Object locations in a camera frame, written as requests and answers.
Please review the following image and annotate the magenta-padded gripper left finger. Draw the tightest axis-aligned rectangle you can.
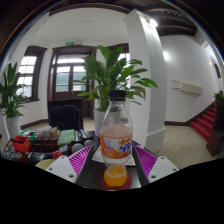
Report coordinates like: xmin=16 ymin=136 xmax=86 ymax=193
xmin=44 ymin=144 xmax=96 ymax=187

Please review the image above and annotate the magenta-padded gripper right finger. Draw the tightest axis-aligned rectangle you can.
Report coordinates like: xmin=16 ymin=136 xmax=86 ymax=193
xmin=132 ymin=144 xmax=181 ymax=186

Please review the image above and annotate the orange soda plastic bottle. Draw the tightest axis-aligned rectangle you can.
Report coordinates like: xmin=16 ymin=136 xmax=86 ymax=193
xmin=99 ymin=89 xmax=134 ymax=188

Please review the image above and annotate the grey ball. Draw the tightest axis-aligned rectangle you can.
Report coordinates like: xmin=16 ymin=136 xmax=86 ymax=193
xmin=83 ymin=139 xmax=96 ymax=148
xmin=71 ymin=142 xmax=84 ymax=154

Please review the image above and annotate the printed paper sheet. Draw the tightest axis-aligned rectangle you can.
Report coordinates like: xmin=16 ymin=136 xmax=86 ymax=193
xmin=91 ymin=144 xmax=138 ymax=167

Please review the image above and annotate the small red round object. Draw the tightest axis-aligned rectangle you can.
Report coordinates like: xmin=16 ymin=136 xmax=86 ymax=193
xmin=52 ymin=150 xmax=64 ymax=160

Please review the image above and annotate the green notepad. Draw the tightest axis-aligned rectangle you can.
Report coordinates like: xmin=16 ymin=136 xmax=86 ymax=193
xmin=57 ymin=129 xmax=77 ymax=146

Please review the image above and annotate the flat round red coaster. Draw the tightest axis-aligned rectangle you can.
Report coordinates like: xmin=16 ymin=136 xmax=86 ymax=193
xmin=100 ymin=173 xmax=133 ymax=191

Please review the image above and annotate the pale yellow cup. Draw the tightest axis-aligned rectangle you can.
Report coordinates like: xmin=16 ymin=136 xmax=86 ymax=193
xmin=34 ymin=158 xmax=56 ymax=170

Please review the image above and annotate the brown tray of white cups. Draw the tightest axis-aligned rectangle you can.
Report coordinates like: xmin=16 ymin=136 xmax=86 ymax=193
xmin=33 ymin=126 xmax=61 ymax=153

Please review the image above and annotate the small black box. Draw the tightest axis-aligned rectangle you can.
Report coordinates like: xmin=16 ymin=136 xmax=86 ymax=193
xmin=28 ymin=151 xmax=51 ymax=164

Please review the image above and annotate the black chair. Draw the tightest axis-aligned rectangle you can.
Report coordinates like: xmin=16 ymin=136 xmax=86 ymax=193
xmin=47 ymin=99 xmax=84 ymax=132

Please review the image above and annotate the green flat box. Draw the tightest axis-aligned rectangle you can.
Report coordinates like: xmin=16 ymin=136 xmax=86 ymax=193
xmin=19 ymin=129 xmax=38 ymax=138

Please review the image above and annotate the red plastic box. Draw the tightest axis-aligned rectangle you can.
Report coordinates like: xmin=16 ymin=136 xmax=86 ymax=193
xmin=11 ymin=135 xmax=33 ymax=154

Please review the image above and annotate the red carpeted staircase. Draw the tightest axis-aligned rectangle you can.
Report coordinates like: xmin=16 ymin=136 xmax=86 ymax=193
xmin=190 ymin=104 xmax=218 ymax=143

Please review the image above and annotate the dark wooden double door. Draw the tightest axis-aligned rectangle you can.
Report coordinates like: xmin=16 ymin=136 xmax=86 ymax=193
xmin=47 ymin=44 xmax=98 ymax=101

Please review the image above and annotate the potted plant in white pot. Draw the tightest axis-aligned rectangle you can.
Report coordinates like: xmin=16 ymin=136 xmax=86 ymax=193
xmin=0 ymin=61 xmax=31 ymax=139
xmin=73 ymin=44 xmax=158 ymax=138

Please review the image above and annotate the dark framed window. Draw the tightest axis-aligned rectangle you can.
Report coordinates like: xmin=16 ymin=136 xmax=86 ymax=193
xmin=106 ymin=42 xmax=131 ymax=91
xmin=16 ymin=45 xmax=48 ymax=103

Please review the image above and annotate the white wall radiator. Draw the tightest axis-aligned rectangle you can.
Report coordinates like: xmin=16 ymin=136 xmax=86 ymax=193
xmin=172 ymin=79 xmax=204 ymax=95

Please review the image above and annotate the glowing wall lamp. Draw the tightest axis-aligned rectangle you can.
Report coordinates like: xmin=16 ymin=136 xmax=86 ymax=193
xmin=161 ymin=49 xmax=172 ymax=63

